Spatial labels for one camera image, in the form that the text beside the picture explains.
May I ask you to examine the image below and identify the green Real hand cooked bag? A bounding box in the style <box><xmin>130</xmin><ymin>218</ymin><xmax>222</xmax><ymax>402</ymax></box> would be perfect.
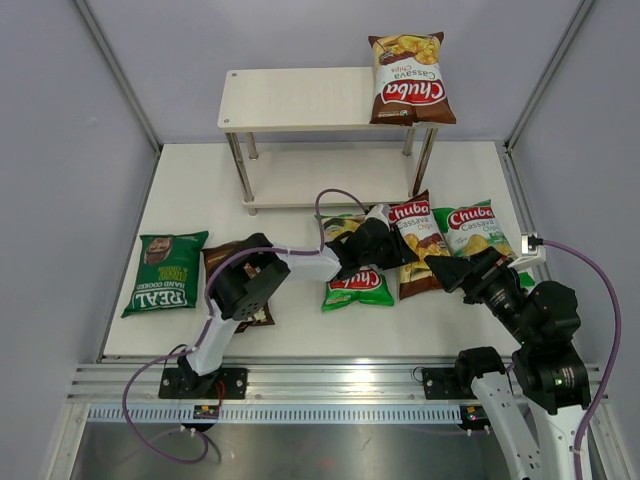
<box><xmin>121</xmin><ymin>230</ymin><xmax>209</xmax><ymax>318</ymax></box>

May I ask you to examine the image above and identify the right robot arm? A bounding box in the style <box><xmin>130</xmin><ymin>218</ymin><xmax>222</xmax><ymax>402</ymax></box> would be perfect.
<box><xmin>425</xmin><ymin>236</ymin><xmax>622</xmax><ymax>479</ymax></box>

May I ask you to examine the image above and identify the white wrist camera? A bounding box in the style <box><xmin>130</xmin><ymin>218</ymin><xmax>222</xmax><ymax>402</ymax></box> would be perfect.
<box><xmin>365</xmin><ymin>203</ymin><xmax>391</xmax><ymax>229</ymax></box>
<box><xmin>509</xmin><ymin>233</ymin><xmax>546</xmax><ymax>271</ymax></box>

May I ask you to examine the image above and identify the purple cable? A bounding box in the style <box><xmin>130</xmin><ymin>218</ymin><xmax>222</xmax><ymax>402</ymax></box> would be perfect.
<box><xmin>542</xmin><ymin>238</ymin><xmax>624</xmax><ymax>480</ymax></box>
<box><xmin>121</xmin><ymin>188</ymin><xmax>374</xmax><ymax>464</ymax></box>

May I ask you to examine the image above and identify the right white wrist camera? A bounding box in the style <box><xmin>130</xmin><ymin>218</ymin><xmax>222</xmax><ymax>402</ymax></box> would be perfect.
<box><xmin>509</xmin><ymin>233</ymin><xmax>546</xmax><ymax>271</ymax></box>

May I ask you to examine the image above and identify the brown Chuba cassava chips bag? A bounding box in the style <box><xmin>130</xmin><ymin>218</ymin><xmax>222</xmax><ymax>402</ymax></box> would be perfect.
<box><xmin>368</xmin><ymin>31</ymin><xmax>457</xmax><ymax>126</ymax></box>

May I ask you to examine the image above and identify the green Chuba bag right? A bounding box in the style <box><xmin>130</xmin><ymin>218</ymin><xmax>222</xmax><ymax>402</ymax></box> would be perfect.
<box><xmin>425</xmin><ymin>199</ymin><xmax>519</xmax><ymax>265</ymax></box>

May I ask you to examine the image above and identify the white two-tier shelf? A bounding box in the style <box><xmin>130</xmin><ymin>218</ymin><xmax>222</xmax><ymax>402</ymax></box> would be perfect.
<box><xmin>218</xmin><ymin>67</ymin><xmax>438</xmax><ymax>215</ymax></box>

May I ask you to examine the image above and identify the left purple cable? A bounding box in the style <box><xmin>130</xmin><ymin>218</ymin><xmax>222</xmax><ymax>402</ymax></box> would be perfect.
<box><xmin>121</xmin><ymin>188</ymin><xmax>374</xmax><ymax>464</ymax></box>

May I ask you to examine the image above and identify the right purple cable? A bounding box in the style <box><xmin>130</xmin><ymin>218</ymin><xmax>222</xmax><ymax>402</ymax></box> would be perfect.
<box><xmin>542</xmin><ymin>238</ymin><xmax>624</xmax><ymax>480</ymax></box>

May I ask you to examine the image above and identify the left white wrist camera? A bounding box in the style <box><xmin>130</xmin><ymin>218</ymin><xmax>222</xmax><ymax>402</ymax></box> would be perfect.
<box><xmin>365</xmin><ymin>203</ymin><xmax>391</xmax><ymax>229</ymax></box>

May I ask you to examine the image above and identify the white slotted cable duct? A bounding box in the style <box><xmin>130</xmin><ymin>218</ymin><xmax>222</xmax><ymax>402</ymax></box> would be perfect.
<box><xmin>87</xmin><ymin>403</ymin><xmax>464</xmax><ymax>426</ymax></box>

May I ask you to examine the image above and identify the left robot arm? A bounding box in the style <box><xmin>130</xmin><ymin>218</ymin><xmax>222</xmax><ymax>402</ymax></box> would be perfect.
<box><xmin>159</xmin><ymin>218</ymin><xmax>419</xmax><ymax>400</ymax></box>

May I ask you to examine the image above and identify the aluminium mounting rail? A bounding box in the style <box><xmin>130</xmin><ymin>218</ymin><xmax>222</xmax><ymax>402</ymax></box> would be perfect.
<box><xmin>66</xmin><ymin>357</ymin><xmax>453</xmax><ymax>405</ymax></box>

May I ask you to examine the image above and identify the green Chuba cassava chips bag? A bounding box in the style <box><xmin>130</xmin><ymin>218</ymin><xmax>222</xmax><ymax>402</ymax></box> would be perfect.
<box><xmin>316</xmin><ymin>214</ymin><xmax>395</xmax><ymax>312</ymax></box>

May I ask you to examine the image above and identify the brown Chuba bag text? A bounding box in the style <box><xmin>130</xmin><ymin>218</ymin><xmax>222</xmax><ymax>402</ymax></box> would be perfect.
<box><xmin>390</xmin><ymin>189</ymin><xmax>450</xmax><ymax>300</ymax></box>

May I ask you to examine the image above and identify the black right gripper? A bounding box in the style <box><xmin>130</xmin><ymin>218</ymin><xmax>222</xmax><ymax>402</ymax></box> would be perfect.
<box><xmin>426</xmin><ymin>245</ymin><xmax>539</xmax><ymax>346</ymax></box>

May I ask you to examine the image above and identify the brown Kettle potato chips bag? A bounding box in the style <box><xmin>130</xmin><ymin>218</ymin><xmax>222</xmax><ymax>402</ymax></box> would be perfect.
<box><xmin>202</xmin><ymin>241</ymin><xmax>275</xmax><ymax>334</ymax></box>

